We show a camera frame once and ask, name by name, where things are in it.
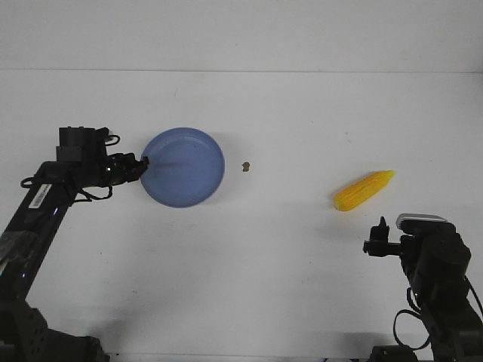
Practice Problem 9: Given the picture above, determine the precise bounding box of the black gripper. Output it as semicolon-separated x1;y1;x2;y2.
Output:
101;153;149;186
363;216;403;257

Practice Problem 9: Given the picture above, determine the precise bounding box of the blue round plate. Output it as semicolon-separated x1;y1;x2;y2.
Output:
141;127;225;208

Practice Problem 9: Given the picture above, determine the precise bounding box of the yellow corn cob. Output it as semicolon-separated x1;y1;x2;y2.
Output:
333;170;396;212

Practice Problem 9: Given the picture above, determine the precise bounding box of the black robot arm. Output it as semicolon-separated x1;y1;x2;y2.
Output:
1;127;149;361
363;213;482;361

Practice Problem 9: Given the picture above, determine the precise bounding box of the small brown table mark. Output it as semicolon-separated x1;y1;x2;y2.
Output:
242;161;251;173

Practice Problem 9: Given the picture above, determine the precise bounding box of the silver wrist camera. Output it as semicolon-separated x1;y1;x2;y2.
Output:
395;213;448;229

